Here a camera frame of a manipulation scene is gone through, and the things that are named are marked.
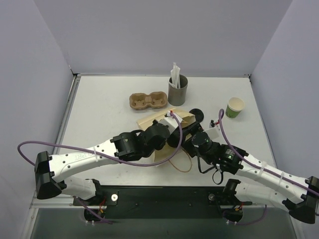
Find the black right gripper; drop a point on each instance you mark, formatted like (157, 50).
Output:
(190, 130)

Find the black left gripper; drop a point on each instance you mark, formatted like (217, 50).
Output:
(178, 135)

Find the brown paper takeout bag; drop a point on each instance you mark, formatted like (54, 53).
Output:
(172, 142)

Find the brown pulp cup carrier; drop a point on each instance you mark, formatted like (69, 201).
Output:
(141, 101)

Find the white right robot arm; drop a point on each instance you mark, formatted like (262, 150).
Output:
(298, 196)

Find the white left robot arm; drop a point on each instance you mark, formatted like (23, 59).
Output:
(54, 173)

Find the stack of black lids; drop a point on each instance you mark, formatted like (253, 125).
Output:
(199, 115)

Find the grey cylindrical straw holder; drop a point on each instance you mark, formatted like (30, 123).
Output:
(177, 97)

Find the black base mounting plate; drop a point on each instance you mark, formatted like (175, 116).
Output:
(159, 211)

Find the white wrapped straws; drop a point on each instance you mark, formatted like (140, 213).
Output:
(175, 76)

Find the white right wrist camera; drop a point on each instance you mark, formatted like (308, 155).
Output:
(214, 131)

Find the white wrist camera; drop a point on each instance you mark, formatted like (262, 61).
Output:
(214, 131)
(171, 120)

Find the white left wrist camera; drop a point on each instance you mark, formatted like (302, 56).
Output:
(171, 120)

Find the aluminium frame rail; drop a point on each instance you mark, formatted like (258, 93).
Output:
(224, 196)

